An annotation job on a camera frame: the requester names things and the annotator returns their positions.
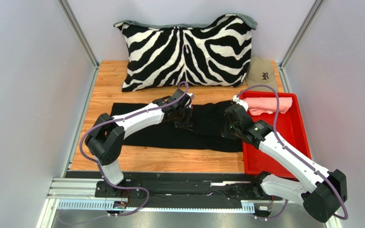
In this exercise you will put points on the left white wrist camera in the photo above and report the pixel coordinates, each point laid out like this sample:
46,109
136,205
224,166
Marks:
191,95

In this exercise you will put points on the aluminium frame post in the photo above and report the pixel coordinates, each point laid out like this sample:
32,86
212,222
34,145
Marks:
307,22
79,32

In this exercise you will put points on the black t-shirt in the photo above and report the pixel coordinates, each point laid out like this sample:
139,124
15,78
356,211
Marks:
208,121

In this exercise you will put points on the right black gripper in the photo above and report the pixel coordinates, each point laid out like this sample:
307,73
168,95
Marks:
229,131

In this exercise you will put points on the zebra striped pillow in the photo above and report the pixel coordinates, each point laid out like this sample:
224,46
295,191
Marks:
216,54

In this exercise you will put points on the beige baseball cap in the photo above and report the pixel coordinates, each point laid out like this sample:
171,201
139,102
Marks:
261,72

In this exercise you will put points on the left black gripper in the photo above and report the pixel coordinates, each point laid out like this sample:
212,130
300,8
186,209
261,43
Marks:
187,124

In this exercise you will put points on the right aluminium frame post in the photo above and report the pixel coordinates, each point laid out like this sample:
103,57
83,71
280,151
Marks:
307,22

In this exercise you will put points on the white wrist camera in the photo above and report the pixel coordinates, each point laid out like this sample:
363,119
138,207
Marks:
191,95
237,101

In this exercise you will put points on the left aluminium frame post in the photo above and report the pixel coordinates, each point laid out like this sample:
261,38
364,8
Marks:
79,32

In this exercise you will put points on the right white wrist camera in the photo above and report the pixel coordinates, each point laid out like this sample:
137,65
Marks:
237,101

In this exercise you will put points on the rolled pink t-shirt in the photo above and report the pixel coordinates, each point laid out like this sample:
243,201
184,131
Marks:
268,105

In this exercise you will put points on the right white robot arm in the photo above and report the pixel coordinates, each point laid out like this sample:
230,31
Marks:
321,192

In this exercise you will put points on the red plastic tray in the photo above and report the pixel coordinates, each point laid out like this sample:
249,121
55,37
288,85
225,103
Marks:
290,126

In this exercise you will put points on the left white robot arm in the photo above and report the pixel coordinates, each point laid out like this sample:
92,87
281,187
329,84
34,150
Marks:
106,138

